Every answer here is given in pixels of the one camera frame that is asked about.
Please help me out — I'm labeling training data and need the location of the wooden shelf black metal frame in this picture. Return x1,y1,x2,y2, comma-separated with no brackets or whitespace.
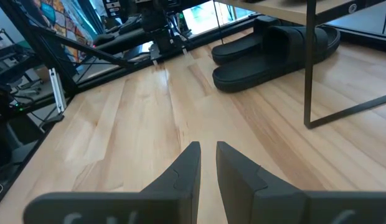
211,0,386,130

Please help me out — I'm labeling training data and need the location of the black aluminium rig frame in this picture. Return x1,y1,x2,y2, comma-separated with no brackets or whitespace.
0,0,386,131

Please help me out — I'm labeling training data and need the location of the silver metal bracket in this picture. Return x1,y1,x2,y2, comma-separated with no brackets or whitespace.
49,67,68,114

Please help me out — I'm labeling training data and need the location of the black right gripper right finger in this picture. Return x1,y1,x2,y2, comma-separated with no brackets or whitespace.
215,141,386,224

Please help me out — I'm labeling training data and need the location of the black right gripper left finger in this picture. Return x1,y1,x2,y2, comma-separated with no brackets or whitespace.
23,141,202,224

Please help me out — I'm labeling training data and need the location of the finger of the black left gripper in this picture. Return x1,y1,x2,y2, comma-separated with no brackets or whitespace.
102,0,123,18

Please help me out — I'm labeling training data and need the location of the colourful patterned banner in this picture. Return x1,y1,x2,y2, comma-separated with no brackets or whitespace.
21,0,97,63

